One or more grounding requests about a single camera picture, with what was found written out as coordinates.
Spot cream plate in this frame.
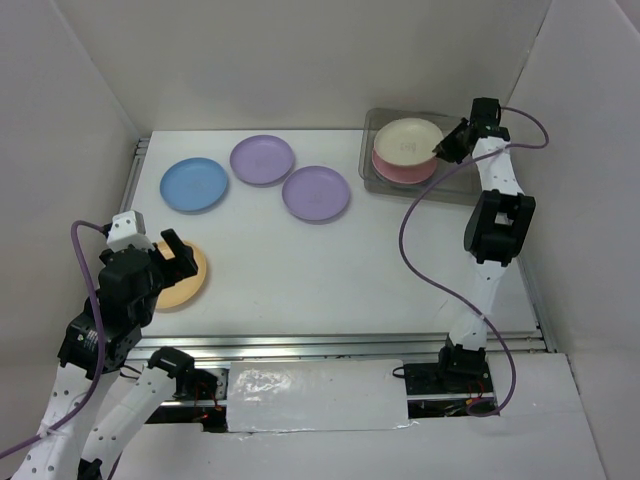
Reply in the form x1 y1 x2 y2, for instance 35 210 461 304
374 118 444 167

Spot pink plate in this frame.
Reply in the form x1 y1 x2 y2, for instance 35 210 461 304
372 151 438 185

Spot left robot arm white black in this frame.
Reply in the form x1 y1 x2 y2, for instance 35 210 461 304
1 229 198 479

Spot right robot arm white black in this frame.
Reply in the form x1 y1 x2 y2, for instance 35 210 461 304
435 97 536 392

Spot clear plastic bin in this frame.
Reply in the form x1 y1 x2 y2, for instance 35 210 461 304
360 107 509 208

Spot orange plate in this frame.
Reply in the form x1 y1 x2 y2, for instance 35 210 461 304
156 241 208 311

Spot blue plate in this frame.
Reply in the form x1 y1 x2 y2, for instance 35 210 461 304
159 157 229 213

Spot purple plate rear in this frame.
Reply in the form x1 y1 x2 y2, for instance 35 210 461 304
229 135 296 187

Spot purple plate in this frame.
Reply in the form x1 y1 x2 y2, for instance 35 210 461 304
282 166 351 222
229 135 296 187

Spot purple plate front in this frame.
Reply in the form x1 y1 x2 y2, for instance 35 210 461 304
282 166 351 222

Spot white foil cover panel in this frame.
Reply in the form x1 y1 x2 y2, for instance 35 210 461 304
226 360 409 433

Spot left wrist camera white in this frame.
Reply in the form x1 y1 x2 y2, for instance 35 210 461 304
106 210 153 252

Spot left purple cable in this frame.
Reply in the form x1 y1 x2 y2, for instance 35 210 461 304
0 219 109 459

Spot aluminium frame rail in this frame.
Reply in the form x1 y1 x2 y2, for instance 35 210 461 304
119 130 557 361

